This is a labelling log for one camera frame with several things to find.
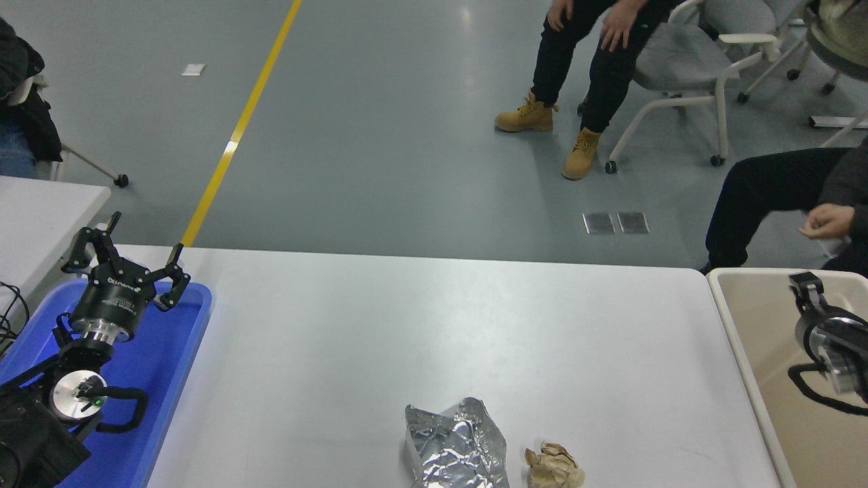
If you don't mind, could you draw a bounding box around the white side table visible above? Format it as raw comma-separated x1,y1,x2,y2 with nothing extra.
0,175,111,306

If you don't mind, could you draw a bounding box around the black cable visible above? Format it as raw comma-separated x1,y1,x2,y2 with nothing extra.
0,280,32,357

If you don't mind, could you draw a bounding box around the grey wheeled office chair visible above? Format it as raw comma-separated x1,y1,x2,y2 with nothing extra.
736,0,868,146

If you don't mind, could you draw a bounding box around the tan paper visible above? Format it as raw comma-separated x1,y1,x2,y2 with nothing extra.
525,442,585,488

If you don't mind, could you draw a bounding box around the person's left hand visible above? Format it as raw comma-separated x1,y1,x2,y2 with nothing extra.
601,3,642,53
798,204,856,240

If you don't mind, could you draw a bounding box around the silver foil tray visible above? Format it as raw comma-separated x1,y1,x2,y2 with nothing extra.
405,397,511,488

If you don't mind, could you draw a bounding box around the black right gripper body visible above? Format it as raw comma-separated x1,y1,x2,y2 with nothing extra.
794,306,868,367

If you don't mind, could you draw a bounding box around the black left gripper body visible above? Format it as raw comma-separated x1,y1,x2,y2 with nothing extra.
69,261,158,338

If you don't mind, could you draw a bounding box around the person's right hand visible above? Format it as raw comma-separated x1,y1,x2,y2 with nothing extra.
547,0,574,32

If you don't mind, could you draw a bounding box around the blue plastic tray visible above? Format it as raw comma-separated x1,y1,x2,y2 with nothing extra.
0,278,214,488

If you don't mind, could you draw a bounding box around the white wheeled office chair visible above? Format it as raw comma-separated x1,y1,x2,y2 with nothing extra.
576,0,781,174

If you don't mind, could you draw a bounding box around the person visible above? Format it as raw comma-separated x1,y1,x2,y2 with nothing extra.
494,0,679,181
698,136,868,277
0,17,63,180

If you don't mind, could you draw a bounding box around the large pale bin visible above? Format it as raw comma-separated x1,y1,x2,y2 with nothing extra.
707,268,868,488

